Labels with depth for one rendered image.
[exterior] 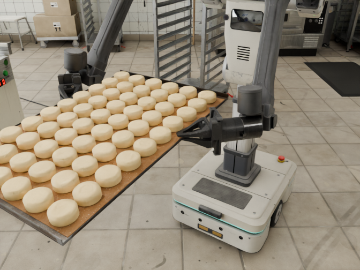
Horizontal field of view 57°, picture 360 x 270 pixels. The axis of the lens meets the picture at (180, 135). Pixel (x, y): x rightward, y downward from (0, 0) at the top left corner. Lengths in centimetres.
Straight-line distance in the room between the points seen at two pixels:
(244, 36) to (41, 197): 115
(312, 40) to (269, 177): 347
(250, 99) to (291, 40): 431
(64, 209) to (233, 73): 117
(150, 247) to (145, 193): 45
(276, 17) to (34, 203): 72
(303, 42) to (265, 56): 424
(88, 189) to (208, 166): 140
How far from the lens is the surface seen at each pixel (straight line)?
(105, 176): 65
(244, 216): 169
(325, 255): 198
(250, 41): 154
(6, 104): 222
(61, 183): 66
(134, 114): 85
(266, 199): 179
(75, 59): 113
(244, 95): 79
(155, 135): 75
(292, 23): 500
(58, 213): 60
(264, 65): 91
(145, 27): 582
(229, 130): 79
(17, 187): 69
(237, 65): 159
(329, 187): 244
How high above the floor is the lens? 139
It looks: 30 degrees down
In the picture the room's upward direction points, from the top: straight up
